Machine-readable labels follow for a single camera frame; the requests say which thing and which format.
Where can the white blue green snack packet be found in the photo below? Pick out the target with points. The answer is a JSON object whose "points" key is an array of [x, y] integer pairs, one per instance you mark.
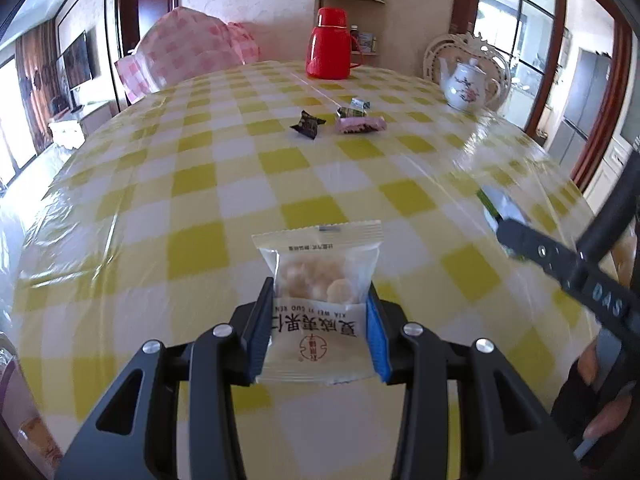
{"points": [[502, 205]]}

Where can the small picture box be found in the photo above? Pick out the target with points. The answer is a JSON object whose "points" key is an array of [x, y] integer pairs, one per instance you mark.
{"points": [[367, 42]]}

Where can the dark candy wrapper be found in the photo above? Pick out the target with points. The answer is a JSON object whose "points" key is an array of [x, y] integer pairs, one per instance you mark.
{"points": [[307, 124]]}

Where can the grey refrigerator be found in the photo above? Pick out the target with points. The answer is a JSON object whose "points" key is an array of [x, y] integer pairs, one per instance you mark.
{"points": [[582, 105]]}

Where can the white ornate chair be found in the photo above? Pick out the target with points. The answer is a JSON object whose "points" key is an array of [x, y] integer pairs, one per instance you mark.
{"points": [[435, 55]]}

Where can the pink checkered chair cover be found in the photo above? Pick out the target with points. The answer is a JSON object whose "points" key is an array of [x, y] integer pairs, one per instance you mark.
{"points": [[185, 45]]}

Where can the white nut snack packet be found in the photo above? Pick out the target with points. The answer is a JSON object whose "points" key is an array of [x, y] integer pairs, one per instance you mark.
{"points": [[320, 280]]}

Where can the flat screen television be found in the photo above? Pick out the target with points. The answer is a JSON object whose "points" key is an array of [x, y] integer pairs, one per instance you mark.
{"points": [[77, 62]]}

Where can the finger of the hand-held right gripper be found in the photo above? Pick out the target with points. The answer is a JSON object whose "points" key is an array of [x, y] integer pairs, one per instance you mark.
{"points": [[540, 250]]}

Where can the small bottle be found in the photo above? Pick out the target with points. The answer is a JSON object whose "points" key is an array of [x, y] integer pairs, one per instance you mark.
{"points": [[354, 32]]}

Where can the pink snack packet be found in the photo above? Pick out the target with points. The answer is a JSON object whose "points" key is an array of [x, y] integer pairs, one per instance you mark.
{"points": [[360, 123]]}

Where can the yellow checkered tablecloth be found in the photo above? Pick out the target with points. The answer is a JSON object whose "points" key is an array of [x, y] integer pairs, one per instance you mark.
{"points": [[200, 200]]}

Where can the brown patterned curtain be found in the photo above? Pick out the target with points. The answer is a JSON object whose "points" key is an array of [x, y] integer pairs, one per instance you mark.
{"points": [[37, 75]]}

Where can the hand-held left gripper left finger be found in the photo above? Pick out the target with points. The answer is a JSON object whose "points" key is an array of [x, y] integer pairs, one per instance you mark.
{"points": [[257, 345]]}

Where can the red thermos jug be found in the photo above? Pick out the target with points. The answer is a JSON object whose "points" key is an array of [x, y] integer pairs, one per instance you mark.
{"points": [[327, 45]]}

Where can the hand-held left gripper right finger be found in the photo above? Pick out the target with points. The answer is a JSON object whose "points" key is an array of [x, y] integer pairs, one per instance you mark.
{"points": [[378, 340]]}

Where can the white floral teapot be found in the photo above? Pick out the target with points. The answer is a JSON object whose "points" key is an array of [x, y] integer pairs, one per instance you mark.
{"points": [[465, 87]]}

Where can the small green candy packet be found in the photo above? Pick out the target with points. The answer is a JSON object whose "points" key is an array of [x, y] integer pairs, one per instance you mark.
{"points": [[349, 111]]}

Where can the small white green candy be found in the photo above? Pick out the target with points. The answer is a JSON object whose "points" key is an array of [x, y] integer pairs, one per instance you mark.
{"points": [[361, 103]]}

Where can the person's right hand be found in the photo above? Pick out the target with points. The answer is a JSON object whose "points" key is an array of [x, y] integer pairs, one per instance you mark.
{"points": [[607, 417]]}

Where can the white television cabinet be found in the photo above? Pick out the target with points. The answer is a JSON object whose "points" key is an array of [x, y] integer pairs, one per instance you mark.
{"points": [[80, 125]]}

